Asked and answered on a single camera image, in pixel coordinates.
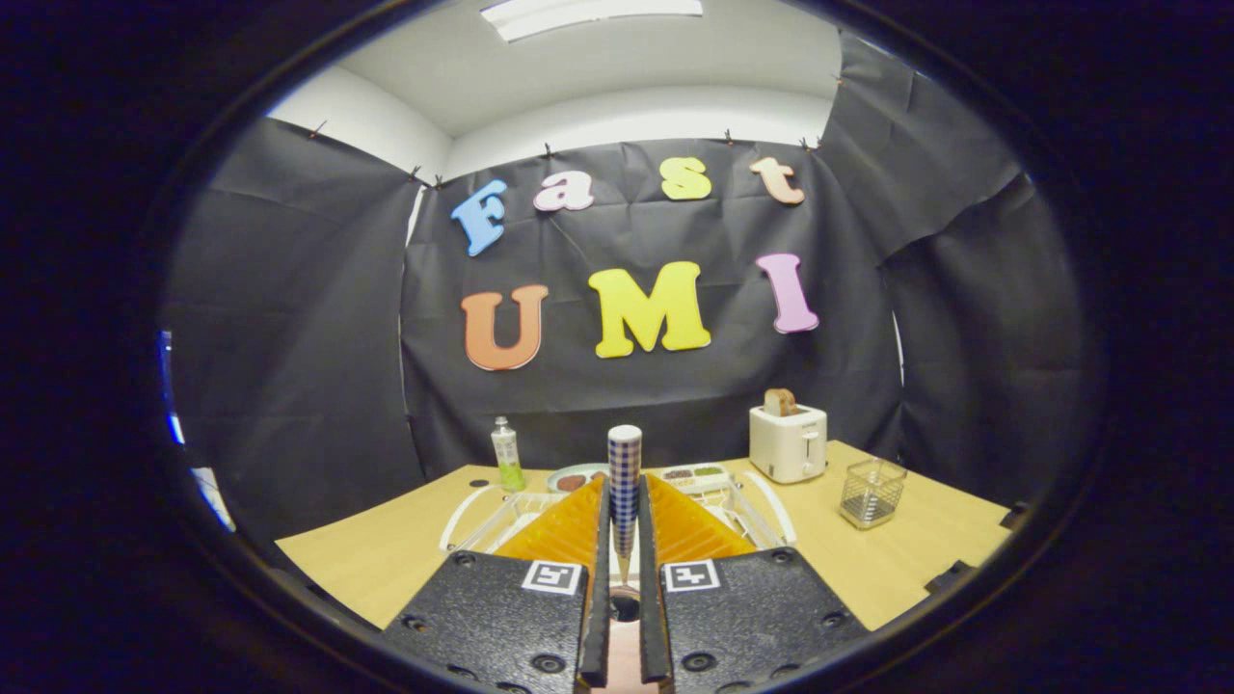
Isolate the blue checkered handle spoon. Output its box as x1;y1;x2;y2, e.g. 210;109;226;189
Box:
607;425;644;623

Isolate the ceiling light panel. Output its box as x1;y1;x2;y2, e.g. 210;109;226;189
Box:
480;0;705;42

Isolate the white wire dish rack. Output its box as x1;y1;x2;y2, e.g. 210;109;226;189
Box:
441;477;798;560

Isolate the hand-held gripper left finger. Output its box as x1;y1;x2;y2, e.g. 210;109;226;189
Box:
379;472;614;694

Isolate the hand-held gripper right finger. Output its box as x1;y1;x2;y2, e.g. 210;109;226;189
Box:
636;472;871;694

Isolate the white compartment seasoning tray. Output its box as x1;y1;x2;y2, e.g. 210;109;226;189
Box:
660;464;731;494

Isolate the clear wire basket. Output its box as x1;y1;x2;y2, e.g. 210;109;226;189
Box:
839;458;908;530

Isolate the pale green plate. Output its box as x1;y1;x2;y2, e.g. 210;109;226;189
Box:
546;463;610;494

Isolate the pink plate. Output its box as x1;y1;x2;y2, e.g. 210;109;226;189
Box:
604;569;645;694

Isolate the cream toaster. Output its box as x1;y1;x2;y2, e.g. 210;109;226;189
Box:
749;403;828;485

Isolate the black backdrop cloth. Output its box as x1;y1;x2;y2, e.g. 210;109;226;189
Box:
159;29;1086;541

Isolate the green drink bottle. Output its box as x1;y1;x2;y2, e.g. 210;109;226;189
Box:
491;416;526;493

